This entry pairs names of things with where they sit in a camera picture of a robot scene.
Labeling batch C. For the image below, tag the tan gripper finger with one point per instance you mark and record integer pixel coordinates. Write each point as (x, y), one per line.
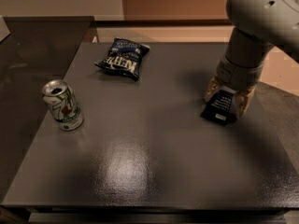
(242, 101)
(215, 85)

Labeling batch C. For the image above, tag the dark side table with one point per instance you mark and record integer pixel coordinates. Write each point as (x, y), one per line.
(36, 51)

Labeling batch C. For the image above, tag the silver 7up soda can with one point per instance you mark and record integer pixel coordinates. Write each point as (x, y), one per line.
(62, 104)

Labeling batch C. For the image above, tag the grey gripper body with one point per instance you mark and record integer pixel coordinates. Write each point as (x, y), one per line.
(237, 74)

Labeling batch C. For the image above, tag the black rxbar blueberry wrapper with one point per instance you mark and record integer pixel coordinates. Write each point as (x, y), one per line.
(218, 108)

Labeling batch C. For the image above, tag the blue kettle chips bag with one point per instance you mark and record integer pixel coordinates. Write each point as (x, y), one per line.
(124, 58)

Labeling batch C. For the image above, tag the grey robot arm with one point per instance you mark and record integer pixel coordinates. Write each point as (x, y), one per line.
(259, 26)

